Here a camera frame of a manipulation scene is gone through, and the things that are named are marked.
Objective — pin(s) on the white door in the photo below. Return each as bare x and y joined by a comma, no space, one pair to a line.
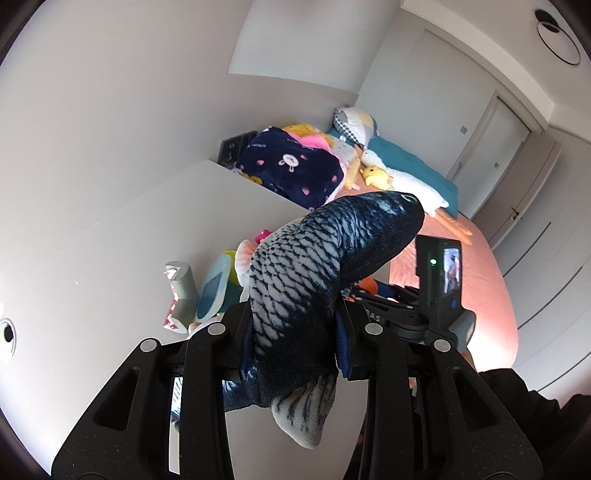
496,134

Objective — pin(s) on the teal plastic cup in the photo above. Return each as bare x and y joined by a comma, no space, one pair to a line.
238,293

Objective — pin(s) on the pink plush toy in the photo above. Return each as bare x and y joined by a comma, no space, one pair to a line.
311,140

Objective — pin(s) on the bed with pink sheet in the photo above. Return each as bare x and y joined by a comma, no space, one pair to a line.
461,286

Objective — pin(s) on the small yellow toy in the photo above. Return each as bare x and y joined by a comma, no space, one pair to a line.
251,178

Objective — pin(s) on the light blue plastic plate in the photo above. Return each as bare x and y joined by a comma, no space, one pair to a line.
212,290

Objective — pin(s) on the blue scaled fish plush toy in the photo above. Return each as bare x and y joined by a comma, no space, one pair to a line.
300,286

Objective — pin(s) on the orange toy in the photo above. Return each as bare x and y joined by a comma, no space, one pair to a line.
371,286

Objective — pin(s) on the pink patterned wrapper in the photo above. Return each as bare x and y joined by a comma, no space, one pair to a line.
173,311

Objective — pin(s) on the navy printed fleece blanket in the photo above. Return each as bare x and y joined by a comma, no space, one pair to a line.
291,170

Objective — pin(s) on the white goose plush toy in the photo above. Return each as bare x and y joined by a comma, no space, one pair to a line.
425,191

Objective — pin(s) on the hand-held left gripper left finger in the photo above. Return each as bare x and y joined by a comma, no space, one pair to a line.
231,323

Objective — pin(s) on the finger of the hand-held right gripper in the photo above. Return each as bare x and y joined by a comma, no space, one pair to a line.
397,294

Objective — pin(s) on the grey cylindrical cup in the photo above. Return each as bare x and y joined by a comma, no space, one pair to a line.
184,281

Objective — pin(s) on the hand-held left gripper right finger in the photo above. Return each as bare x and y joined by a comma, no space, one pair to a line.
345,355

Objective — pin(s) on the white wardrobe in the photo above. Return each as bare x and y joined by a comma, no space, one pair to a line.
545,240

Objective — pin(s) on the yellow-green plastic toy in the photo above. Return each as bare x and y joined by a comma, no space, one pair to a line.
233,263

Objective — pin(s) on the yellow duck plush toy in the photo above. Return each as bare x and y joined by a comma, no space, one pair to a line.
375,177

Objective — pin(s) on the pink-haired doll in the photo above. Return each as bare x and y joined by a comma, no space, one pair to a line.
261,235

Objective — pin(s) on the checked patchwork pillow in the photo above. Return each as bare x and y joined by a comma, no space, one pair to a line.
355,122

